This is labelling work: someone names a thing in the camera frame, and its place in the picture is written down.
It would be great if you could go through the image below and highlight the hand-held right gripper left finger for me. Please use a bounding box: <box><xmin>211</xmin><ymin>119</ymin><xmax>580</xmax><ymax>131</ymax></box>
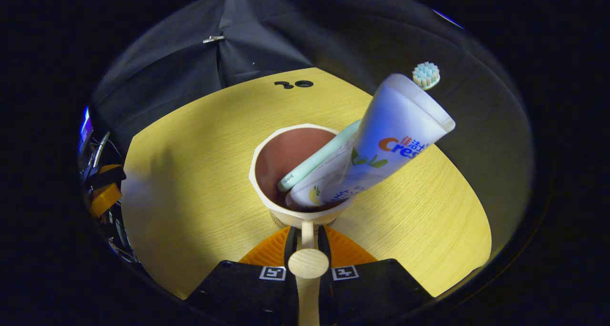
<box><xmin>188</xmin><ymin>226</ymin><xmax>298</xmax><ymax>326</ymax></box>

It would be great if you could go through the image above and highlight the light blue toothbrush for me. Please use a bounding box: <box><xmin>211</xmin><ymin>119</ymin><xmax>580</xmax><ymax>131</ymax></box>
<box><xmin>278</xmin><ymin>61</ymin><xmax>440</xmax><ymax>192</ymax></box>

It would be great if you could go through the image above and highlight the black backdrop cloth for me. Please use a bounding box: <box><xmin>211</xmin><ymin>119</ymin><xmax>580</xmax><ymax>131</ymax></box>
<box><xmin>91</xmin><ymin>0</ymin><xmax>532</xmax><ymax>250</ymax></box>

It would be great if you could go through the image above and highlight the grey cable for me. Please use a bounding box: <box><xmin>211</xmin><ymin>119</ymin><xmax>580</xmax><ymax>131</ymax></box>
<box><xmin>91</xmin><ymin>131</ymin><xmax>114</xmax><ymax>170</ymax></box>

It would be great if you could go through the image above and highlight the blue lit screen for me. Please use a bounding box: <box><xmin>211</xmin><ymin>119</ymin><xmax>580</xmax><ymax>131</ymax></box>
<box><xmin>79</xmin><ymin>107</ymin><xmax>93</xmax><ymax>145</ymax></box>

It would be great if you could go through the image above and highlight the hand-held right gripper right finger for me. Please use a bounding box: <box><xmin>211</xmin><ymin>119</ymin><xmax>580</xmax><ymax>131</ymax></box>
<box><xmin>318</xmin><ymin>226</ymin><xmax>434</xmax><ymax>326</ymax></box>

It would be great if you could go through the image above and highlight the beige cup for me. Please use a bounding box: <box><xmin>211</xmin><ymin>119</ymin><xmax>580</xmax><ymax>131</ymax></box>
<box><xmin>249</xmin><ymin>123</ymin><xmax>358</xmax><ymax>326</ymax></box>

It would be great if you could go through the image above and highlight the white toothpaste tube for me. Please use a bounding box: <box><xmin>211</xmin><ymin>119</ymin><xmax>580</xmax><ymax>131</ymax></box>
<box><xmin>286</xmin><ymin>73</ymin><xmax>456</xmax><ymax>208</ymax></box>

